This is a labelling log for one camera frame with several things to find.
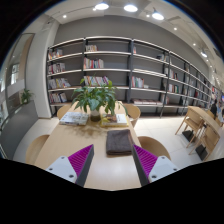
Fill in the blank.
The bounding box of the yellow book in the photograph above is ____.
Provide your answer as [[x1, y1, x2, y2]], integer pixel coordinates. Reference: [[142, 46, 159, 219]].
[[100, 113, 129, 128]]

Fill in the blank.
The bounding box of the light wooden side table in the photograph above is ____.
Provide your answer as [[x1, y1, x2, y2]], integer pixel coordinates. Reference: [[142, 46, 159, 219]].
[[188, 105, 224, 134]]

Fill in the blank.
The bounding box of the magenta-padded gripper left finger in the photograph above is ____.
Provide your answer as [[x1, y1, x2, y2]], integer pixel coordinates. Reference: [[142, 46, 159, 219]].
[[45, 143, 95, 188]]

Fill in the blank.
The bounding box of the small green potted plant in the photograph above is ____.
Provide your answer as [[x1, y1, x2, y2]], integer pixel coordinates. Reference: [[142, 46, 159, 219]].
[[19, 88, 34, 105]]

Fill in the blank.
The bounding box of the grey bookshelf unit with books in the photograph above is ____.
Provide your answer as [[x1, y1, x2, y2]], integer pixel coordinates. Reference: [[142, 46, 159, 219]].
[[45, 35, 221, 118]]

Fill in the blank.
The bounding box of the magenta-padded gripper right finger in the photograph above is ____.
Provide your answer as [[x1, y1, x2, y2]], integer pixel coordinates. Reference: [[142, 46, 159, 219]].
[[131, 143, 181, 187]]

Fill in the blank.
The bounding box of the group of ceiling lights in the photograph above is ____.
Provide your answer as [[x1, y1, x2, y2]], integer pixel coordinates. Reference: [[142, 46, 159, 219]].
[[61, 1, 211, 59]]

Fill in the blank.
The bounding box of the zigzag striped towel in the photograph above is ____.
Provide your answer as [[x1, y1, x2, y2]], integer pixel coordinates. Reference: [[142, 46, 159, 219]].
[[105, 128, 134, 156]]

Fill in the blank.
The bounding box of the white book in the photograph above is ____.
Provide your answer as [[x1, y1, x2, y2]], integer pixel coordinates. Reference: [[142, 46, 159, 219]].
[[59, 111, 90, 127]]

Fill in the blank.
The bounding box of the green plant in white pot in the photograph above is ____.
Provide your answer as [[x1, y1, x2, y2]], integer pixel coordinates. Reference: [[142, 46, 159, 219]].
[[71, 78, 128, 123]]

